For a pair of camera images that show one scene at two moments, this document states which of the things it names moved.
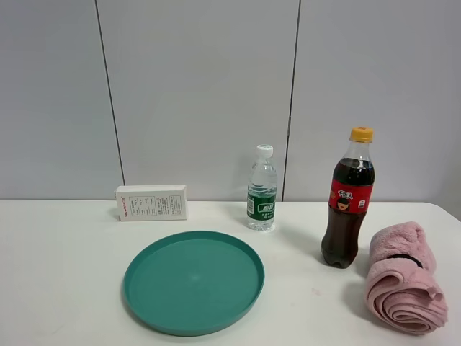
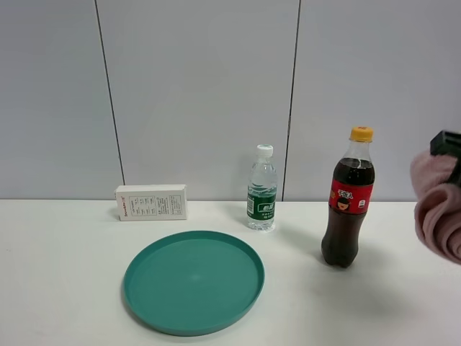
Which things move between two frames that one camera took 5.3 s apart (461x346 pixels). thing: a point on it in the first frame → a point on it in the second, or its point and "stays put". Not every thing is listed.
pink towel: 403,291 → 437,214
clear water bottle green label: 261,191 stays put
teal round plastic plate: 193,283 stays put
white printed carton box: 146,202 stays put
